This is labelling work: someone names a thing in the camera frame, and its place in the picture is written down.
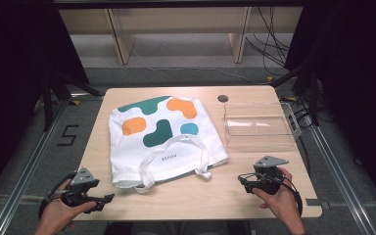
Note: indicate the black tripod stand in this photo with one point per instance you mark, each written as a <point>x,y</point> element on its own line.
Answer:
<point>48,98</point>
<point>312,94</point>

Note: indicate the dark round table grommet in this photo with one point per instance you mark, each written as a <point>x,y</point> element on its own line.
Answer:
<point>223,98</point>

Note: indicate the white tote bag coloured blobs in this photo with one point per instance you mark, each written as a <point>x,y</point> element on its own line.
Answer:
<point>130,153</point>

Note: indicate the aluminium floor rail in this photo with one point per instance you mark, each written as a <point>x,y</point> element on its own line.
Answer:
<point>339,176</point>
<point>29,166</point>

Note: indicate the person's left hand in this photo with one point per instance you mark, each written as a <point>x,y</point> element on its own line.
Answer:
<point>57,215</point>

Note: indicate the black curtain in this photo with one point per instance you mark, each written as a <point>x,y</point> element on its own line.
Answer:
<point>355,81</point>
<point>16,81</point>

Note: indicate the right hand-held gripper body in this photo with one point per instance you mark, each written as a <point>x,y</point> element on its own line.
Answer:
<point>269,178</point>

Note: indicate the grey tape strip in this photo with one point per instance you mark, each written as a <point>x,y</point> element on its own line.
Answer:
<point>316,203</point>

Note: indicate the person's right hand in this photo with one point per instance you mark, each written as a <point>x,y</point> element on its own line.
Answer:
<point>285,205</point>

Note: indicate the light wooden desk frame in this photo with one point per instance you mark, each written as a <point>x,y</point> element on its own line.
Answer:
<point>124,42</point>

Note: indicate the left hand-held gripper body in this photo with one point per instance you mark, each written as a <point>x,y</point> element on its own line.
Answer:
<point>78,196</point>

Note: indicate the clear plastic bin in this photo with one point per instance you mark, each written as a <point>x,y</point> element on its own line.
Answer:
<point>258,130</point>

